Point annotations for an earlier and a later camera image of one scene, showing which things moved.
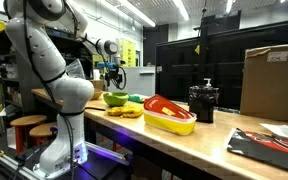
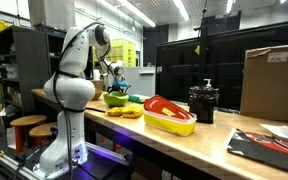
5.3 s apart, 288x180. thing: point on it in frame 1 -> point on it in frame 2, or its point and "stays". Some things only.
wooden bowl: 97,94 stays
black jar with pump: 201,99 stays
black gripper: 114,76 -> 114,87
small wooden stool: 44,133 stays
